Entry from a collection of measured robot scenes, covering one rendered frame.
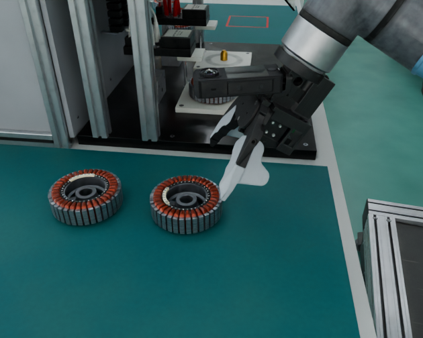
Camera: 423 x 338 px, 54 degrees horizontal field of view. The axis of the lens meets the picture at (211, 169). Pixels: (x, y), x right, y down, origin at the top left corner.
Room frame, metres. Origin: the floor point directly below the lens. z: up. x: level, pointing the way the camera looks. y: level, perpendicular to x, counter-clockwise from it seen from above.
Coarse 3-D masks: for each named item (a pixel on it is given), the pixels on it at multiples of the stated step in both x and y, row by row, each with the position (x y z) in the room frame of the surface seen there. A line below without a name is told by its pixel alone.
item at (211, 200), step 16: (192, 176) 0.56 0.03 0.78; (160, 192) 0.51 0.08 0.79; (176, 192) 0.53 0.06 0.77; (192, 192) 0.53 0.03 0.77; (208, 192) 0.51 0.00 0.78; (160, 208) 0.47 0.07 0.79; (176, 208) 0.47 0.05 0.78; (192, 208) 0.49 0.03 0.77; (208, 208) 0.47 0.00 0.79; (160, 224) 0.46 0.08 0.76; (176, 224) 0.45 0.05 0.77; (192, 224) 0.45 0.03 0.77; (208, 224) 0.46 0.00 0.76
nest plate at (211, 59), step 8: (208, 56) 1.15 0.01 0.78; (216, 56) 1.15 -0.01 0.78; (232, 56) 1.15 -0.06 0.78; (240, 56) 1.15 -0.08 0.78; (248, 56) 1.15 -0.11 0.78; (200, 64) 1.08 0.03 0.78; (208, 64) 1.08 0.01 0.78; (216, 64) 1.08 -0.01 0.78; (224, 64) 1.08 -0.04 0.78; (232, 64) 1.08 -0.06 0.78; (240, 64) 1.08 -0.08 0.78; (248, 64) 1.08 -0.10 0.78
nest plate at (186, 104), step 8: (184, 88) 0.92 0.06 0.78; (184, 96) 0.88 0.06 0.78; (184, 104) 0.83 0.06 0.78; (192, 104) 0.83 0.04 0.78; (200, 104) 0.83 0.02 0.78; (208, 104) 0.83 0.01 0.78; (216, 104) 0.83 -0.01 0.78; (224, 104) 0.83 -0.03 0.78; (184, 112) 0.81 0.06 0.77; (192, 112) 0.81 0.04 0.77; (200, 112) 0.81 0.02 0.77; (208, 112) 0.81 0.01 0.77; (216, 112) 0.81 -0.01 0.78; (224, 112) 0.80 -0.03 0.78
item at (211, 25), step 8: (184, 8) 1.11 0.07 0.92; (192, 8) 1.11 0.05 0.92; (200, 8) 1.11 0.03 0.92; (208, 8) 1.14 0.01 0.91; (152, 16) 1.13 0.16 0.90; (160, 16) 1.13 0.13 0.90; (168, 16) 1.11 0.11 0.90; (184, 16) 1.10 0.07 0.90; (192, 16) 1.10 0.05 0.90; (200, 16) 1.10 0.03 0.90; (208, 16) 1.13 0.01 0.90; (152, 24) 1.11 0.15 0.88; (160, 24) 1.11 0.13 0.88; (168, 24) 1.11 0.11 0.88; (176, 24) 1.10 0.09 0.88; (184, 24) 1.10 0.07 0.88; (192, 24) 1.10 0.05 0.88; (200, 24) 1.09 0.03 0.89; (208, 24) 1.11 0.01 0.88; (216, 24) 1.13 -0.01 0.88
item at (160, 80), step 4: (156, 72) 0.91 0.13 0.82; (160, 72) 0.91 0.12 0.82; (164, 72) 0.93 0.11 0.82; (156, 76) 0.89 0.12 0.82; (160, 76) 0.89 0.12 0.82; (164, 76) 0.93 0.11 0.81; (156, 80) 0.86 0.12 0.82; (160, 80) 0.89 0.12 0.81; (164, 80) 0.93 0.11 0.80; (156, 84) 0.86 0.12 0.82; (160, 84) 0.89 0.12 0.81; (164, 84) 0.92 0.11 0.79; (156, 88) 0.86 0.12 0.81; (160, 88) 0.89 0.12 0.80; (164, 88) 0.92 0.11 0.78; (160, 92) 0.88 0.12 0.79; (164, 92) 0.92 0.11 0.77; (160, 96) 0.88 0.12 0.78; (160, 100) 0.88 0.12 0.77
